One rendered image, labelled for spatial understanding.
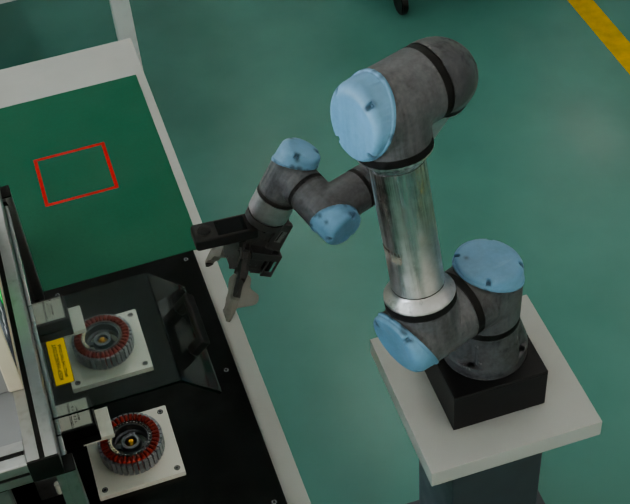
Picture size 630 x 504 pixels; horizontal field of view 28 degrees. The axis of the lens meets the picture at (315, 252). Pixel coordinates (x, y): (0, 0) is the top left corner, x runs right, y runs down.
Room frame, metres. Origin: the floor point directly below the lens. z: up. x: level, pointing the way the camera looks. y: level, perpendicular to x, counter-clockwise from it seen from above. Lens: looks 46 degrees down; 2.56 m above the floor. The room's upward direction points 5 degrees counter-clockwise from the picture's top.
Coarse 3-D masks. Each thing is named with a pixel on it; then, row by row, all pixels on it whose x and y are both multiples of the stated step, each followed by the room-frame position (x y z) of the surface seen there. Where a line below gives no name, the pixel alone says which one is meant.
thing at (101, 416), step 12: (60, 420) 1.25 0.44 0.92; (72, 420) 1.25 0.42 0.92; (84, 420) 1.25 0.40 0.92; (96, 420) 1.27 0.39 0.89; (108, 420) 1.27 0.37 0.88; (72, 432) 1.23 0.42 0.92; (84, 432) 1.23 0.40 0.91; (96, 432) 1.24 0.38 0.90; (108, 432) 1.25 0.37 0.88; (72, 444) 1.22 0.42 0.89; (84, 444) 1.23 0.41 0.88
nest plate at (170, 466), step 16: (160, 416) 1.35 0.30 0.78; (96, 448) 1.29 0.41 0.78; (176, 448) 1.28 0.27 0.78; (96, 464) 1.26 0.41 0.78; (160, 464) 1.25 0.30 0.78; (176, 464) 1.24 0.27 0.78; (96, 480) 1.22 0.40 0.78; (112, 480) 1.22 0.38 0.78; (128, 480) 1.22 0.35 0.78; (144, 480) 1.22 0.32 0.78; (160, 480) 1.22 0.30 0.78; (112, 496) 1.19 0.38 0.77
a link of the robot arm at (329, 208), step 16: (320, 176) 1.58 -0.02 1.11; (352, 176) 1.57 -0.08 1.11; (304, 192) 1.54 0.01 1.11; (320, 192) 1.54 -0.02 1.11; (336, 192) 1.53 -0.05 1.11; (352, 192) 1.54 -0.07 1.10; (368, 192) 1.55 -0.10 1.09; (304, 208) 1.52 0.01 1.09; (320, 208) 1.51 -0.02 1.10; (336, 208) 1.50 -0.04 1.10; (352, 208) 1.51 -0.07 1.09; (368, 208) 1.54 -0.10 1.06; (320, 224) 1.49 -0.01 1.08; (336, 224) 1.48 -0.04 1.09; (352, 224) 1.49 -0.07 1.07; (336, 240) 1.48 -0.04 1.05
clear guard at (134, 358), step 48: (96, 288) 1.40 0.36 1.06; (144, 288) 1.39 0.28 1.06; (48, 336) 1.31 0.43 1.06; (96, 336) 1.30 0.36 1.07; (144, 336) 1.29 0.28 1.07; (192, 336) 1.32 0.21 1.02; (48, 384) 1.21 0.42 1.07; (96, 384) 1.20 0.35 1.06; (144, 384) 1.20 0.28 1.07; (192, 384) 1.20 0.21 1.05
